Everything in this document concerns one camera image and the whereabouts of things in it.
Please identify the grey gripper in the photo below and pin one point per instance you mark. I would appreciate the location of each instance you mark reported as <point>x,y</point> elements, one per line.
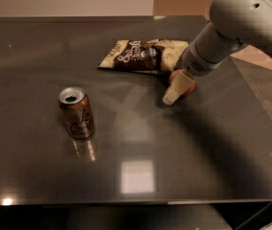
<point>193,62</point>

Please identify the red apple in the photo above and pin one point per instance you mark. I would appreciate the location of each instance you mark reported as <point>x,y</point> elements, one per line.
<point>182,82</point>

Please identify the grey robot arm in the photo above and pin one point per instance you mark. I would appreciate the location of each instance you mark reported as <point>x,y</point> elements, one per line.
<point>234,24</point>

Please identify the brown chip bag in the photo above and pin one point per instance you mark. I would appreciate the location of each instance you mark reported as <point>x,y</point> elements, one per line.
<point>155,57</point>

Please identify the orange soda can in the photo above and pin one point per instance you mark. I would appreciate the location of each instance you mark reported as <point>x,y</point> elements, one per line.
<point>75,107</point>

